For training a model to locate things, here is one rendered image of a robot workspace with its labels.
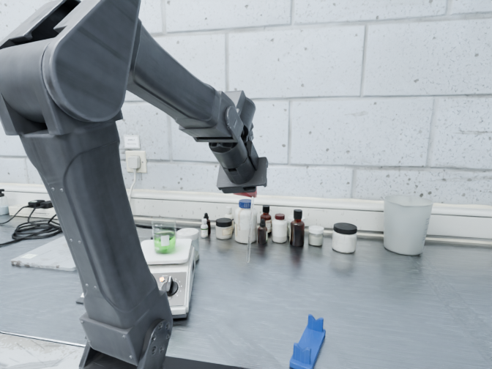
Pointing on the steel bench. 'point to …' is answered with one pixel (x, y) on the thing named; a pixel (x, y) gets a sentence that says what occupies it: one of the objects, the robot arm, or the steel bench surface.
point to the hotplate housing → (186, 280)
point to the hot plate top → (184, 245)
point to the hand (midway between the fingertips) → (253, 193)
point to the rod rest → (308, 345)
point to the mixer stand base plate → (48, 256)
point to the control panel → (178, 286)
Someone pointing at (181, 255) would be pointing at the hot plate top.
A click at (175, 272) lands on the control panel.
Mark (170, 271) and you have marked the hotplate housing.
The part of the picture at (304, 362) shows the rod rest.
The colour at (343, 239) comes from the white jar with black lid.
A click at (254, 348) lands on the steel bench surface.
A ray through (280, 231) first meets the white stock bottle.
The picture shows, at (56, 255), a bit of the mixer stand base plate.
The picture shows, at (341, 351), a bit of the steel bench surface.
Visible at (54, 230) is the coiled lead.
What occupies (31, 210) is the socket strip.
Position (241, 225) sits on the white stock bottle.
